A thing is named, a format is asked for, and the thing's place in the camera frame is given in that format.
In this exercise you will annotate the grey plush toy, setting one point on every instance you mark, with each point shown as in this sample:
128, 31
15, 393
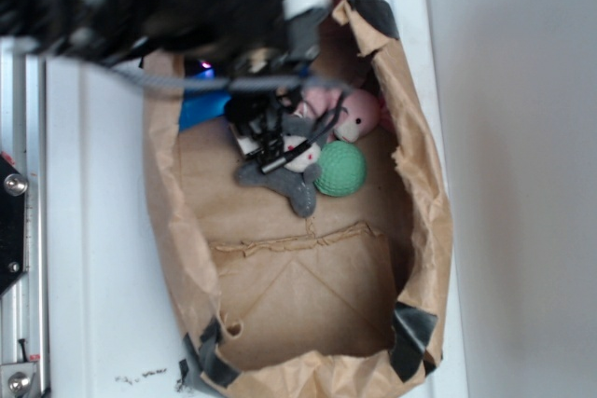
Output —
295, 180

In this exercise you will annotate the pink plush bunny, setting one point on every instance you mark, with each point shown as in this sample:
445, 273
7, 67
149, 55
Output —
362, 112

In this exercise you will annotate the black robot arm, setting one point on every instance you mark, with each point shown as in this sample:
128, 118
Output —
105, 32

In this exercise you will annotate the aluminium extrusion rail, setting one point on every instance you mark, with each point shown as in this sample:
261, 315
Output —
24, 309

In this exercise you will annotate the black octagonal mount plate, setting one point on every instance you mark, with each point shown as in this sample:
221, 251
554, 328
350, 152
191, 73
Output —
14, 186

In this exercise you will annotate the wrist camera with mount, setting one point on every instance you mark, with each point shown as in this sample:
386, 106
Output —
258, 114

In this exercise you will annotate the blue plastic bottle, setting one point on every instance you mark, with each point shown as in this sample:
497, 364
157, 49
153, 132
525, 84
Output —
199, 107

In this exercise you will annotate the brown paper bag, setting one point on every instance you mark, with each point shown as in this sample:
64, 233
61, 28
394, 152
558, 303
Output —
328, 277

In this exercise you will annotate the green dimpled ball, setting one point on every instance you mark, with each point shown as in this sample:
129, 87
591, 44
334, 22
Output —
344, 169

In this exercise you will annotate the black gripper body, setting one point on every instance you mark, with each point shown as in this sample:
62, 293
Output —
249, 38

